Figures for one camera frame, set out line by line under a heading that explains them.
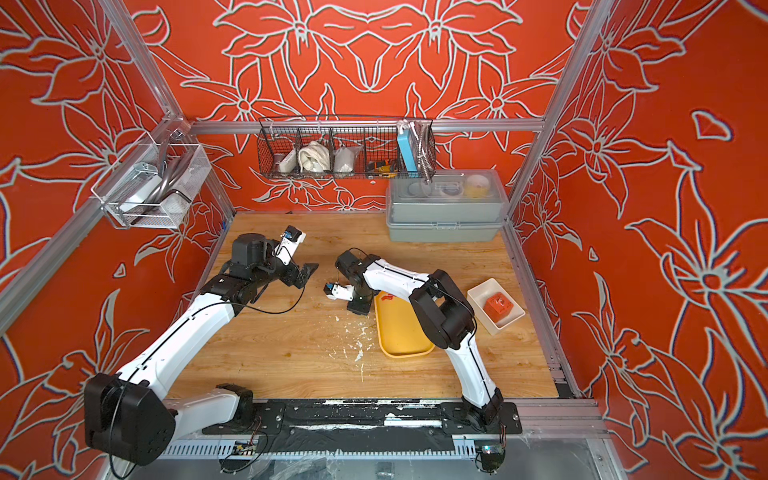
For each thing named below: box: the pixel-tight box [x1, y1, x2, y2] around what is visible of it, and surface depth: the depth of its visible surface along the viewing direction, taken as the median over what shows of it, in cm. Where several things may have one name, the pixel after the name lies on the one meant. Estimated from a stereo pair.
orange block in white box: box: [484, 292, 514, 323], surface depth 89 cm
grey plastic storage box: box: [386, 169, 509, 243], surface depth 105 cm
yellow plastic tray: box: [374, 291, 435, 358], surface depth 89 cm
